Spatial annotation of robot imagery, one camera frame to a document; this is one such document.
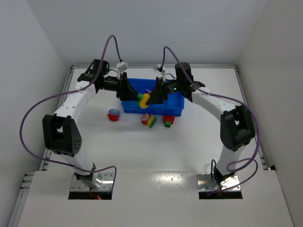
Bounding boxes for green lego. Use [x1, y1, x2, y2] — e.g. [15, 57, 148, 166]
[137, 94, 143, 103]

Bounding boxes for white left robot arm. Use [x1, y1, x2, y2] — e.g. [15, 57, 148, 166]
[42, 60, 139, 189]

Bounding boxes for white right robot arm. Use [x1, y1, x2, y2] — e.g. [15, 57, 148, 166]
[145, 62, 256, 185]

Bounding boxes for blue divided plastic bin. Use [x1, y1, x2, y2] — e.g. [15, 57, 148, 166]
[121, 78, 185, 116]

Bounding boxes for red lego with pink cloud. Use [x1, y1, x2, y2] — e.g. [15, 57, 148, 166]
[141, 113, 151, 125]

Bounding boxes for red lego block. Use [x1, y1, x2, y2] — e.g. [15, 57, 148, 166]
[162, 115, 175, 124]

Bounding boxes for red lego with purple flower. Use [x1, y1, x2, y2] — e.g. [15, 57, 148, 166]
[107, 109, 120, 122]

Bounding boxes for small green lego brick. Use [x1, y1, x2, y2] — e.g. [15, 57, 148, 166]
[164, 121, 171, 128]

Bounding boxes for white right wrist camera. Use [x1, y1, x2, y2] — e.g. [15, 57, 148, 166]
[153, 64, 166, 76]

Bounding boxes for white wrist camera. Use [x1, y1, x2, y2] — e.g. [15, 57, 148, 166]
[116, 61, 128, 72]
[153, 64, 166, 76]

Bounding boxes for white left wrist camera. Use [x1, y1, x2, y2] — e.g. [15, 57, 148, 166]
[116, 61, 128, 72]

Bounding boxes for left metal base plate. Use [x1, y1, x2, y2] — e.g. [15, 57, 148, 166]
[70, 172, 115, 192]

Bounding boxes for metal base plate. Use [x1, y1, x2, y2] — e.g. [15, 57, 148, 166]
[70, 172, 115, 192]
[196, 172, 241, 192]

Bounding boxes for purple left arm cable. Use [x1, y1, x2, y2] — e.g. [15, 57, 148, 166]
[19, 35, 126, 190]

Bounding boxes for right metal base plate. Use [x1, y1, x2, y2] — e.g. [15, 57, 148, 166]
[196, 172, 241, 192]

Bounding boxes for aluminium table edge rail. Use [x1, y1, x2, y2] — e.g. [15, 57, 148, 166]
[7, 63, 74, 227]

